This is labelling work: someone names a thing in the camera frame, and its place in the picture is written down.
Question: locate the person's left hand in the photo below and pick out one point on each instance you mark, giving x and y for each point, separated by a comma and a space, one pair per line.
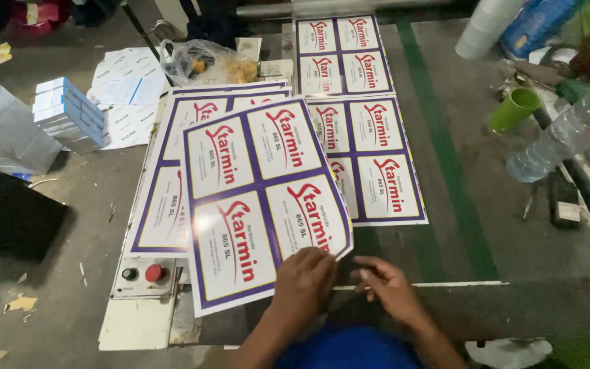
300, 287

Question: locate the person's right hand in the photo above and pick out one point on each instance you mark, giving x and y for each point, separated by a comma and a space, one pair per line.
390, 292

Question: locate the person's right fingers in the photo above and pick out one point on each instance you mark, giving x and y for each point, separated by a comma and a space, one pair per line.
369, 276

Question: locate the person's left fingers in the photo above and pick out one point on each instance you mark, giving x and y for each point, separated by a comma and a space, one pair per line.
311, 256

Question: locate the purple-bordered label sheet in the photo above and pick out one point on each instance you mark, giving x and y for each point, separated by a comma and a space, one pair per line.
254, 205
377, 169
343, 54

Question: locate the person's blue shirt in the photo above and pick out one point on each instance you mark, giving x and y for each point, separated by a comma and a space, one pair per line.
349, 348

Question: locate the flat purple-bordered label sheet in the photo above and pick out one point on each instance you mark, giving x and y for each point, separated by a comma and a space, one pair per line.
377, 169
343, 54

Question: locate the stack of purple-bordered label sheets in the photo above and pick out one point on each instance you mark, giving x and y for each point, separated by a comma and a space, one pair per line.
164, 205

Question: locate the red push button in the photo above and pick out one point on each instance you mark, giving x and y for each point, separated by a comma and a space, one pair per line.
154, 272

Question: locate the white cloth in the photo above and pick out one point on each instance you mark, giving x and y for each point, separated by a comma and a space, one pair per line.
507, 353

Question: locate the grey control panel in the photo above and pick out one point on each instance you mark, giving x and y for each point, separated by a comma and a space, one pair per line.
141, 287

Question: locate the black knob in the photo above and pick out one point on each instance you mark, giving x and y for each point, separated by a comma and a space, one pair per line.
129, 273

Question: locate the white machine housing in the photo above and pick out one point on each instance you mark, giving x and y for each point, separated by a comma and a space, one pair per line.
136, 323

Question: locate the black device with label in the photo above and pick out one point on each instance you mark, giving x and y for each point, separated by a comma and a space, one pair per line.
564, 197

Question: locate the green plastic cup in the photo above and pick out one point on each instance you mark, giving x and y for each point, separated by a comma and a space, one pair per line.
512, 110

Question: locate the clear plastic bag with food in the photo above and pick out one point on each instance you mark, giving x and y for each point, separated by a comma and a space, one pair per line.
208, 61

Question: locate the clear plastic bottle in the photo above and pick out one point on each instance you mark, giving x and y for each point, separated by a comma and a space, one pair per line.
566, 133

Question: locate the heap of white printed sheets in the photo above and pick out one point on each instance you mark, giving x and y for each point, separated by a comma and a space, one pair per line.
126, 87

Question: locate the metal roller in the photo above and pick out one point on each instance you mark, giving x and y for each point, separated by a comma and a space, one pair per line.
346, 7

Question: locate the stack of white cups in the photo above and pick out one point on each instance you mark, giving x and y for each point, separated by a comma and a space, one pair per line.
487, 28

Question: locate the stack of blue-white boxes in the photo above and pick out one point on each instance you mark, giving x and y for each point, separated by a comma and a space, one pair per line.
69, 115

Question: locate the brown cardboard scrap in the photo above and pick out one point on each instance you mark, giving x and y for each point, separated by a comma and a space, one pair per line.
21, 304

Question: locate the blue plastic packet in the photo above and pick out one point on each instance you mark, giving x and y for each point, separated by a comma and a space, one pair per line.
535, 25

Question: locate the black board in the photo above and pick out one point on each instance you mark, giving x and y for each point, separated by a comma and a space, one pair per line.
8, 215

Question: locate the stack of grey sheets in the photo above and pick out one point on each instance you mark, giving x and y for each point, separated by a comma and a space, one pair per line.
8, 128

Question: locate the red bag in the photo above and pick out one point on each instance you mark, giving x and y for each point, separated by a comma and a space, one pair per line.
41, 15

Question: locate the yellow paper scrap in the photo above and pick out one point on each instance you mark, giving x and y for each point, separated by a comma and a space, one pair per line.
1, 53

